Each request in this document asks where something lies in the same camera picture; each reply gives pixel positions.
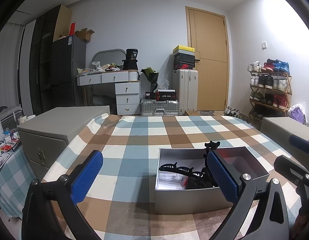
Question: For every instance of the black red shoe box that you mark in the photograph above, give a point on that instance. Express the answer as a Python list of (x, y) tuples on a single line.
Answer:
[(184, 61)]

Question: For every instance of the wooden shoe rack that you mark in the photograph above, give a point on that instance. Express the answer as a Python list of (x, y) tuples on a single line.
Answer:
[(270, 95)]

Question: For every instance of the grey open cardboard box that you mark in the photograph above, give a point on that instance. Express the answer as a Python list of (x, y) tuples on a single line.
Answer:
[(203, 200)]

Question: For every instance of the wooden door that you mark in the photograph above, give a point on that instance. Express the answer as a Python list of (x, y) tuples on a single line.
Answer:
[(207, 34)]

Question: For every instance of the left grey nightstand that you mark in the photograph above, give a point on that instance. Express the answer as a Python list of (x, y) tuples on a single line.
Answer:
[(45, 136)]

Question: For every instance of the white China flag badge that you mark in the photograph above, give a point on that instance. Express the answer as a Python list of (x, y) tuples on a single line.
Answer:
[(171, 181)]

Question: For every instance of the right grey nightstand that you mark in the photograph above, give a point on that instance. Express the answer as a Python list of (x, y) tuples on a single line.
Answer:
[(279, 129)]

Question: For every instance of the grey nightstand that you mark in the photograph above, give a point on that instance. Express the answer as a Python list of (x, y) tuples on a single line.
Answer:
[(279, 129), (45, 136)]

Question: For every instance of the round black hair claw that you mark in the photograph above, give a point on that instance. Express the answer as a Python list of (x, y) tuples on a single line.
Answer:
[(204, 182)]

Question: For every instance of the black hat box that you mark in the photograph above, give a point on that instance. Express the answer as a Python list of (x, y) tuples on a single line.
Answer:
[(130, 62)]

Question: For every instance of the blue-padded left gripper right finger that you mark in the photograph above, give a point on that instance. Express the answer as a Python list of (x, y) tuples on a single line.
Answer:
[(270, 220)]

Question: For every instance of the plaid checkered bedspread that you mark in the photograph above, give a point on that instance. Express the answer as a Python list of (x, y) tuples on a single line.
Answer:
[(120, 203)]

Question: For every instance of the yellow shoe box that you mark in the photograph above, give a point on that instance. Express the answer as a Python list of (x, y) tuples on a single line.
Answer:
[(183, 50)]

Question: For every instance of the silver flat suitcase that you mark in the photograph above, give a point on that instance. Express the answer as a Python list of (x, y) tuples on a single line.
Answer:
[(151, 107)]

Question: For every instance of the black refrigerator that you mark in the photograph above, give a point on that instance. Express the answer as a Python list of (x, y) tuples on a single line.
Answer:
[(59, 74)]

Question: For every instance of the person's right hand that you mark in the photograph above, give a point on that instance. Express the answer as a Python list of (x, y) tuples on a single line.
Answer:
[(300, 229)]

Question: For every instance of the black red flat box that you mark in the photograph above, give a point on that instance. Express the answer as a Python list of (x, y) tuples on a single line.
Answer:
[(165, 94)]

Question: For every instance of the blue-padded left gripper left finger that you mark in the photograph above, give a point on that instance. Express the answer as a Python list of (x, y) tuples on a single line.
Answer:
[(39, 219)]

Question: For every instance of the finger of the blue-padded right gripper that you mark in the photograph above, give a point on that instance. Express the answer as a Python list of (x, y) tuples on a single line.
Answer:
[(299, 143), (292, 171)]

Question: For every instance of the white dresser desk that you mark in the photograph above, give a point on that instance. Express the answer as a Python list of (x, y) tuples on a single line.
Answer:
[(120, 90)]

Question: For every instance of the purple bag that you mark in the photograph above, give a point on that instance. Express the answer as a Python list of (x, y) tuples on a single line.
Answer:
[(296, 112)]

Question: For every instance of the white upright suitcase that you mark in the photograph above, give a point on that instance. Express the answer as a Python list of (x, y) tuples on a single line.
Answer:
[(185, 83)]

